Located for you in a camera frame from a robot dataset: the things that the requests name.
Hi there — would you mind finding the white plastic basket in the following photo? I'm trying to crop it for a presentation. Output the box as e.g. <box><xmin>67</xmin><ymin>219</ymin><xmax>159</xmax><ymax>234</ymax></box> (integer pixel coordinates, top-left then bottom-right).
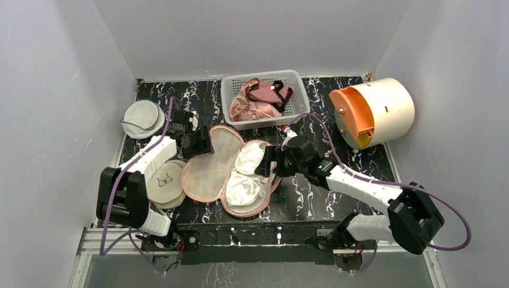
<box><xmin>221</xmin><ymin>70</ymin><xmax>310</xmax><ymax>130</ymax></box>

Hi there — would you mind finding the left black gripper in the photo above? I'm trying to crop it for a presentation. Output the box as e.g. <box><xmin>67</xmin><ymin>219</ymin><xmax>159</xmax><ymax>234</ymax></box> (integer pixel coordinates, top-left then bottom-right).
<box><xmin>183</xmin><ymin>127</ymin><xmax>213</xmax><ymax>160</ymax></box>

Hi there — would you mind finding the peach patterned mesh laundry bag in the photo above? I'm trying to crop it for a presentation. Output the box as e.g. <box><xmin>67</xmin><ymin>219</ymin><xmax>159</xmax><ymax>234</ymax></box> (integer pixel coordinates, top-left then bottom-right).
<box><xmin>181</xmin><ymin>125</ymin><xmax>281</xmax><ymax>218</ymax></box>

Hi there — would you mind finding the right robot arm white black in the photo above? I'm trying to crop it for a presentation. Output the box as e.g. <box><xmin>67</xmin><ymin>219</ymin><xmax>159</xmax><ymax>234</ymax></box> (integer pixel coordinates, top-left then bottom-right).
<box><xmin>254</xmin><ymin>136</ymin><xmax>445</xmax><ymax>254</ymax></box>

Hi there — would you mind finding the round white mesh laundry bag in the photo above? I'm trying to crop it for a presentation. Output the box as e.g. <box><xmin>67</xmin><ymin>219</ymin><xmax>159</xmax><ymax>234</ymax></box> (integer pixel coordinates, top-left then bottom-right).
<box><xmin>120</xmin><ymin>100</ymin><xmax>166</xmax><ymax>139</ymax></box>

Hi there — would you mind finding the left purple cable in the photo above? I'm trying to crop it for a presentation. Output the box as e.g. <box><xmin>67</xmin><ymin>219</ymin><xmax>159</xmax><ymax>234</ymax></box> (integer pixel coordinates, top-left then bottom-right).
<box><xmin>99</xmin><ymin>96</ymin><xmax>178</xmax><ymax>275</ymax></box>

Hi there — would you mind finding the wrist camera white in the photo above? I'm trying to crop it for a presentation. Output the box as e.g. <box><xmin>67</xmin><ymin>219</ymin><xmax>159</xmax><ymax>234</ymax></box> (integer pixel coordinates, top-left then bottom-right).
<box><xmin>281</xmin><ymin>125</ymin><xmax>297</xmax><ymax>148</ymax></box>
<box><xmin>190</xmin><ymin>111</ymin><xmax>199</xmax><ymax>131</ymax></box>

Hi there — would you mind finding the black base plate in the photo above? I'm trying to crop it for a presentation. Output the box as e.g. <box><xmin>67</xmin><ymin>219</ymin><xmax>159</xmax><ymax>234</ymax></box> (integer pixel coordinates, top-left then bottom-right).
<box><xmin>175</xmin><ymin>222</ymin><xmax>359</xmax><ymax>266</ymax></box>

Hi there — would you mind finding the white orange toy washing drum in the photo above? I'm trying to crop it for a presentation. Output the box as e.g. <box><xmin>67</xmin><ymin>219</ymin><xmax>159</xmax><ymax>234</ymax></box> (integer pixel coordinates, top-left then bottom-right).
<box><xmin>329</xmin><ymin>78</ymin><xmax>415</xmax><ymax>150</ymax></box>

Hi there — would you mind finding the pink bra black trim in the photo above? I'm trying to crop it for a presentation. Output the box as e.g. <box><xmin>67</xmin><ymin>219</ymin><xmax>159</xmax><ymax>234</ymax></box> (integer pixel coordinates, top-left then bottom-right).
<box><xmin>248</xmin><ymin>80</ymin><xmax>294</xmax><ymax>113</ymax></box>

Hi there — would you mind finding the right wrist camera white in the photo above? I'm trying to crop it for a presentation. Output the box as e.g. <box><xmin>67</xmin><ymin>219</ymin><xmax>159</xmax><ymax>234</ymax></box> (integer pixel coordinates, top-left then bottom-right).
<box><xmin>281</xmin><ymin>125</ymin><xmax>297</xmax><ymax>148</ymax></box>

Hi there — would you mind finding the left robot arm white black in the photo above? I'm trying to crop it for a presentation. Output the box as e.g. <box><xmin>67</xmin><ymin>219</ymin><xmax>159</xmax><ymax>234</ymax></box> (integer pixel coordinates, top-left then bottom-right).
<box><xmin>96</xmin><ymin>110</ymin><xmax>214</xmax><ymax>250</ymax></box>

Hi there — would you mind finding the pink satin garment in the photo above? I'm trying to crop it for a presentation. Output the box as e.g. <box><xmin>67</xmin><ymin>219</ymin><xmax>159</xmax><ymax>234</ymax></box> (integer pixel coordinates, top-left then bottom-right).
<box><xmin>228</xmin><ymin>78</ymin><xmax>282</xmax><ymax>122</ymax></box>

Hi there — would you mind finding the white satin bra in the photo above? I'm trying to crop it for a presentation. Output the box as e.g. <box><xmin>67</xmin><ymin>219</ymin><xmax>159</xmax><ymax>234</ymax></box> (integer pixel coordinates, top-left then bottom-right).
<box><xmin>224</xmin><ymin>141</ymin><xmax>271</xmax><ymax>207</ymax></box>

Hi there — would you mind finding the aluminium frame rail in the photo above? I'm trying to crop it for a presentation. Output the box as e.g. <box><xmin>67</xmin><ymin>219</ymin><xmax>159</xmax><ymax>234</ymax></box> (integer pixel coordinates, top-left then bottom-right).
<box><xmin>68</xmin><ymin>131</ymin><xmax>446</xmax><ymax>288</ymax></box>

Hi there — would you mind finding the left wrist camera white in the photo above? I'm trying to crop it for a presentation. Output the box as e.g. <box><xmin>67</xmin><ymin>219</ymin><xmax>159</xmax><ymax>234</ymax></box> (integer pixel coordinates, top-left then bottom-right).
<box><xmin>190</xmin><ymin>111</ymin><xmax>199</xmax><ymax>131</ymax></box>

